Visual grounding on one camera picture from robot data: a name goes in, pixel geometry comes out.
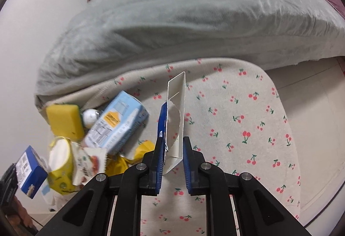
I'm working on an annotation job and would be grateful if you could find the yellow crumpled wrapper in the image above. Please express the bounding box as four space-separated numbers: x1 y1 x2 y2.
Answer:
105 140 155 177

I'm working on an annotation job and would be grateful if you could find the dark blue small box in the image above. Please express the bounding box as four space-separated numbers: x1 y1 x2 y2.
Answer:
15 145 48 199

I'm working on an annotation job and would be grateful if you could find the white light bulb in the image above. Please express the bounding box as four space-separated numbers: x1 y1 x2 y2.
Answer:
81 109 99 129

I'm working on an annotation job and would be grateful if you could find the white and blue carton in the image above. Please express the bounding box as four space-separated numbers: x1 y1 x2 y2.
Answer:
161 71 186 175

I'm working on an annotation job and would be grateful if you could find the cherry-print beige rug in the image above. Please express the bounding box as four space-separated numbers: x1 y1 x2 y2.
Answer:
51 59 301 219

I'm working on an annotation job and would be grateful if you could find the printed snack wrapper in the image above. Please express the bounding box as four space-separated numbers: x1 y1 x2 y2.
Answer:
71 142 107 186

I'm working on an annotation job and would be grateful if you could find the grey-green bed blanket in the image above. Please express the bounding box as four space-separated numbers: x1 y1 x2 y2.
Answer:
35 0 344 102

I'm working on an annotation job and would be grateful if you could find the light blue milk carton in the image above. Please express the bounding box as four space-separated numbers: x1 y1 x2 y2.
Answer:
84 91 149 155

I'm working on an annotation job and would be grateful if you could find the yellow paper cup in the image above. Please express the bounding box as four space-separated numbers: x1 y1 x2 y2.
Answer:
48 137 77 195

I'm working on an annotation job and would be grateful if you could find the yellow sponge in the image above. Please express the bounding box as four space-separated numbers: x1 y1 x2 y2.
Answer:
46 104 85 142

